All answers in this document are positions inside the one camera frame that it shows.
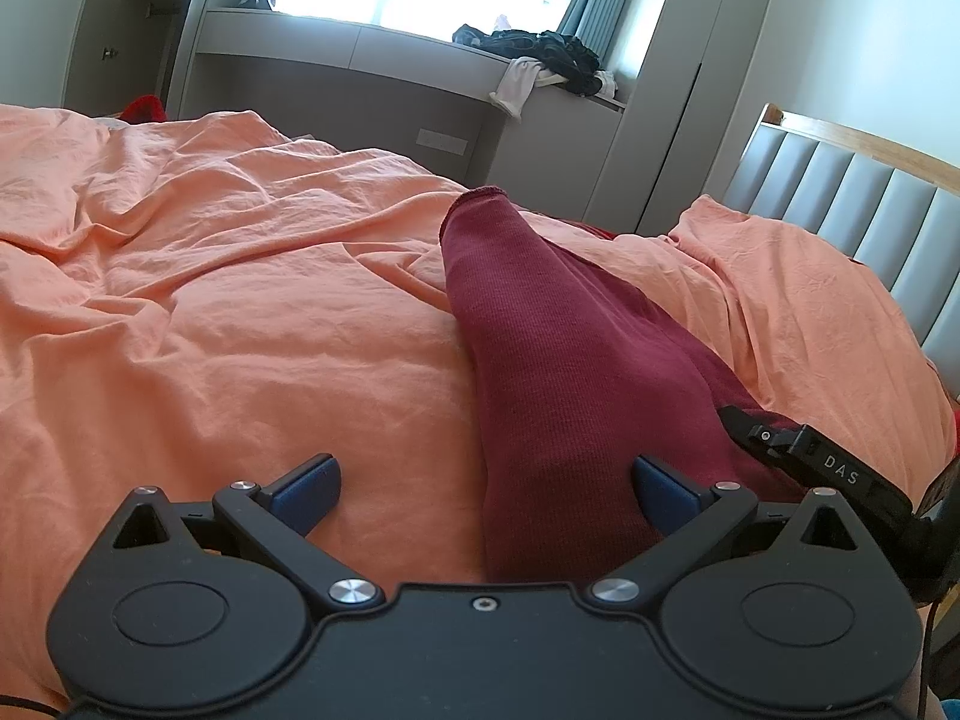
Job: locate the grey open shelf unit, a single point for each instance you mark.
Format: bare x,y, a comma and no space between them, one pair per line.
120,22

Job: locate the dark clothes pile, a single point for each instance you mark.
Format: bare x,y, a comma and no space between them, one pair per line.
547,52

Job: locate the orange duvet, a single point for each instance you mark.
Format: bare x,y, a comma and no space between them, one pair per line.
225,300

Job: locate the grey wardrobe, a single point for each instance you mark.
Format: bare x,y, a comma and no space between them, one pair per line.
690,75

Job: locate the grey window bench cabinet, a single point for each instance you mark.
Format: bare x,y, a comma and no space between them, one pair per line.
337,82

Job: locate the maroon knit garment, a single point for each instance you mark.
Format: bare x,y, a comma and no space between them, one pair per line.
570,360

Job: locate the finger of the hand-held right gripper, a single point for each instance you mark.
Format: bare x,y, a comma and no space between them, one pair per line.
840,469

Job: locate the white wall socket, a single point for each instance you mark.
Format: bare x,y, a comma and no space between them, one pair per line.
442,142

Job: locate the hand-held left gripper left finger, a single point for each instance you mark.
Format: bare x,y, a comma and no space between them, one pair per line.
309,493

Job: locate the white cloth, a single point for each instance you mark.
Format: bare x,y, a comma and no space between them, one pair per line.
517,86

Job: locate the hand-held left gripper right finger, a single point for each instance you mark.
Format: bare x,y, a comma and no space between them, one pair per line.
661,496

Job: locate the wooden padded headboard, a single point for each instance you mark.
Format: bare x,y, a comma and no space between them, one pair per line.
862,195

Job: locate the red cloth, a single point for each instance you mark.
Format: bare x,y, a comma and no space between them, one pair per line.
142,109

